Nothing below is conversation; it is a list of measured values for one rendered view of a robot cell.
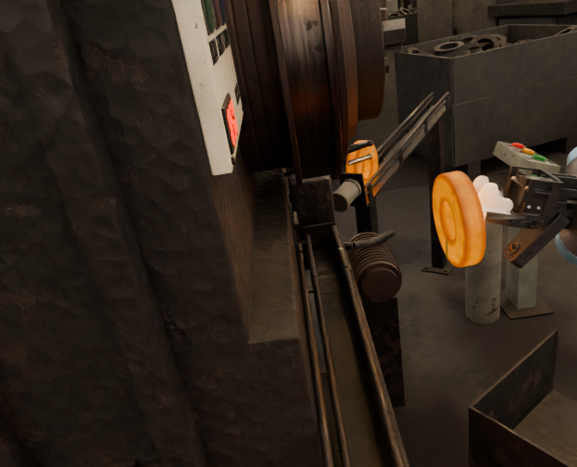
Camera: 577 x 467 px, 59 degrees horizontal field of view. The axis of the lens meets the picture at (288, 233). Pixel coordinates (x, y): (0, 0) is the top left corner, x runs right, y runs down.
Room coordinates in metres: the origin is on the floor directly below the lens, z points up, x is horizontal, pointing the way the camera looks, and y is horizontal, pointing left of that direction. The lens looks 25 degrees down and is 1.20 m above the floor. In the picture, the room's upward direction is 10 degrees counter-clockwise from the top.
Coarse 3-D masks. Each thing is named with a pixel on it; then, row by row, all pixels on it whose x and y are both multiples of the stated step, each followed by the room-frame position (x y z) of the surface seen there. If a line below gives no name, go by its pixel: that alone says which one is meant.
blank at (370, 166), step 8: (352, 152) 1.38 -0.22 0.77; (360, 152) 1.38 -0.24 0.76; (368, 152) 1.42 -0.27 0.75; (376, 152) 1.46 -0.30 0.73; (368, 160) 1.44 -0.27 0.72; (376, 160) 1.46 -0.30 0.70; (352, 168) 1.35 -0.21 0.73; (360, 168) 1.37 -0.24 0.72; (368, 168) 1.44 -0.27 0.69; (376, 168) 1.45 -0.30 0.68; (368, 176) 1.42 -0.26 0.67
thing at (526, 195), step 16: (512, 176) 0.76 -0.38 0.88; (528, 176) 0.73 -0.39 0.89; (544, 176) 0.75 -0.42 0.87; (560, 176) 0.74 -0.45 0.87; (576, 176) 0.75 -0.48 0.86; (512, 192) 0.75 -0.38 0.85; (528, 192) 0.71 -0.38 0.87; (544, 192) 0.72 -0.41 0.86; (560, 192) 0.72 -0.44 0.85; (576, 192) 0.72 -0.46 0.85; (512, 208) 0.73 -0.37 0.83; (528, 208) 0.71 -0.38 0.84; (544, 208) 0.70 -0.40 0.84; (560, 208) 0.72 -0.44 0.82; (576, 208) 0.72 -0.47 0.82; (544, 224) 0.71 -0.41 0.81; (576, 224) 0.71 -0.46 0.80
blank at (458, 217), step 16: (448, 176) 0.74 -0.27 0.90; (464, 176) 0.73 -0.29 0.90; (448, 192) 0.73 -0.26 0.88; (464, 192) 0.70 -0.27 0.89; (448, 208) 0.77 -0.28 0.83; (464, 208) 0.68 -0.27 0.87; (480, 208) 0.68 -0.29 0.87; (448, 224) 0.77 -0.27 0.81; (464, 224) 0.67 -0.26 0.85; (480, 224) 0.67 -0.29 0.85; (448, 240) 0.74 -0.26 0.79; (464, 240) 0.67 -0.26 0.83; (480, 240) 0.66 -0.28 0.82; (448, 256) 0.74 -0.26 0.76; (464, 256) 0.67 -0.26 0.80; (480, 256) 0.67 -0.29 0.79
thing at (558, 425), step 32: (544, 352) 0.54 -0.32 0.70; (512, 384) 0.50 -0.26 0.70; (544, 384) 0.54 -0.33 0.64; (480, 416) 0.44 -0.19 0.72; (512, 416) 0.50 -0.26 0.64; (544, 416) 0.51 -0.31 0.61; (576, 416) 0.51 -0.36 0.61; (480, 448) 0.44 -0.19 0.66; (512, 448) 0.40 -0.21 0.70; (544, 448) 0.46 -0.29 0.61; (576, 448) 0.46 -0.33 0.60
